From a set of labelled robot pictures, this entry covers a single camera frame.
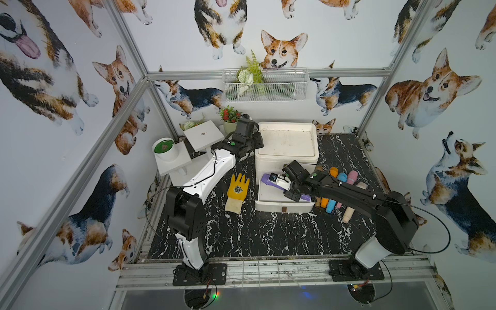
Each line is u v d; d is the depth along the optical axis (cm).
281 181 75
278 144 86
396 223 44
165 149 85
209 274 72
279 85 93
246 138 65
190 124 106
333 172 100
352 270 68
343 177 98
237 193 95
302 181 65
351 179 98
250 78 82
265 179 86
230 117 92
